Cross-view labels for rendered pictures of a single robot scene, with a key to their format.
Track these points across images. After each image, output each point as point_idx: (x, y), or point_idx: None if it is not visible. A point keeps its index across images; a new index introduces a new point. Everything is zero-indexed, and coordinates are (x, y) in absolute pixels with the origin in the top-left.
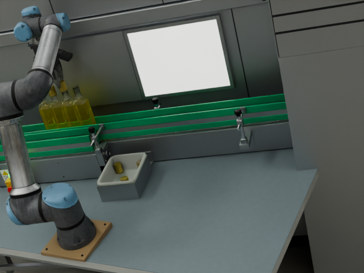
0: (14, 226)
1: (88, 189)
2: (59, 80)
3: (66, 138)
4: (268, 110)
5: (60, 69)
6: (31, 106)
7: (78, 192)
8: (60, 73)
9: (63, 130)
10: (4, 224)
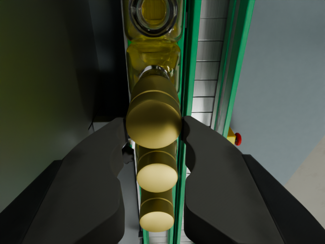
0: (309, 102)
1: (255, 1)
2: (141, 138)
3: (244, 48)
4: None
5: (64, 183)
6: None
7: (258, 21)
8: (111, 160)
9: (194, 77)
10: (296, 120)
